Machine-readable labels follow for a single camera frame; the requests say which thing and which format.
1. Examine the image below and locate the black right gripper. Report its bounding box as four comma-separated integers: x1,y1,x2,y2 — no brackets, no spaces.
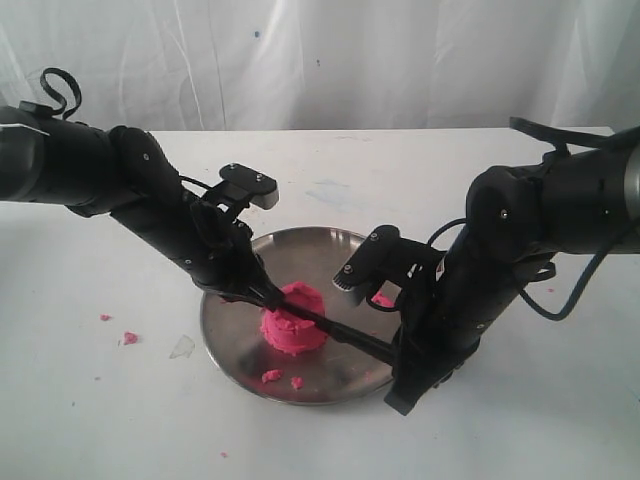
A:
384,234,540,415

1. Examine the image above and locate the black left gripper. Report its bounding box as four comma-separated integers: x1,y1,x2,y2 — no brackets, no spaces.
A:
114,189,285,310

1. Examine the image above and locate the black knife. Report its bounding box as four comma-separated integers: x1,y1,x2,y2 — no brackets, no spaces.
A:
269,294,401,366

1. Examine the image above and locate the pink clay lump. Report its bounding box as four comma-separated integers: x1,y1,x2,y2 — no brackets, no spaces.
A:
260,282,328,356

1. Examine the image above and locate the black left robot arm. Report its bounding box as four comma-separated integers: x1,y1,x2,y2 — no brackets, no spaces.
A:
1,67,284,310

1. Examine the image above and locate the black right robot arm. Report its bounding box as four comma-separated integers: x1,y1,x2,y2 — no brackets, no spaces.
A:
385,117,639,414

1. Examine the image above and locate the round steel plate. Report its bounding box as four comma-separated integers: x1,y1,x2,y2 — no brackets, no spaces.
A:
201,227,400,405

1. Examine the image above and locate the clear tape scrap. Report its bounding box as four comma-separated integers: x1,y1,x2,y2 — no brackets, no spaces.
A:
169,335,196,360

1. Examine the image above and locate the large pink dough crumb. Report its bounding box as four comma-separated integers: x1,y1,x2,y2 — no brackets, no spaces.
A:
122,331,140,346

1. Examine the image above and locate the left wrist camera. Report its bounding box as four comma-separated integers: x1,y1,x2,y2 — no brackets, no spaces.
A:
219,163,279,210

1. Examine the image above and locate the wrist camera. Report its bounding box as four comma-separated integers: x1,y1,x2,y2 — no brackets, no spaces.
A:
219,163,279,210
333,225,400,312

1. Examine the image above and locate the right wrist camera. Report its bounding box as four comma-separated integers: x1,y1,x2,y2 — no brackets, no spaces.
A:
333,225,400,312

